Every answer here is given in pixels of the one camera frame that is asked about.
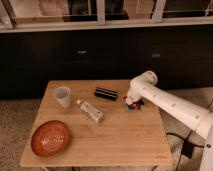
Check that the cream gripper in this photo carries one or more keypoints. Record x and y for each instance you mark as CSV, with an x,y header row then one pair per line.
x,y
129,102

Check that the red pepper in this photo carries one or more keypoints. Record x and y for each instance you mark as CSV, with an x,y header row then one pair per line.
x,y
134,107

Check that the blue object under arm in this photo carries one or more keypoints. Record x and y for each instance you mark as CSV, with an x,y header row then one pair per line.
x,y
139,102

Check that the wooden table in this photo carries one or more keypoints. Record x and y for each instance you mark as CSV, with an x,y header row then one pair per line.
x,y
123,138

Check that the black rectangular block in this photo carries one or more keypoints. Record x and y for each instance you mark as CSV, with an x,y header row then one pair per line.
x,y
105,93

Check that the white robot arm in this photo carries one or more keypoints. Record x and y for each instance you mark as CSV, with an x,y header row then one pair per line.
x,y
197,118

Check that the dark cabinet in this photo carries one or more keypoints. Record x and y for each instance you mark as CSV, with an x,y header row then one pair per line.
x,y
181,56

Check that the white tube bottle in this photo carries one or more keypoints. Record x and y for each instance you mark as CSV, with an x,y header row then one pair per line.
x,y
95,114

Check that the translucent plastic cup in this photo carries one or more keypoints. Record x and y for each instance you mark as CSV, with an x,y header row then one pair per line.
x,y
62,96

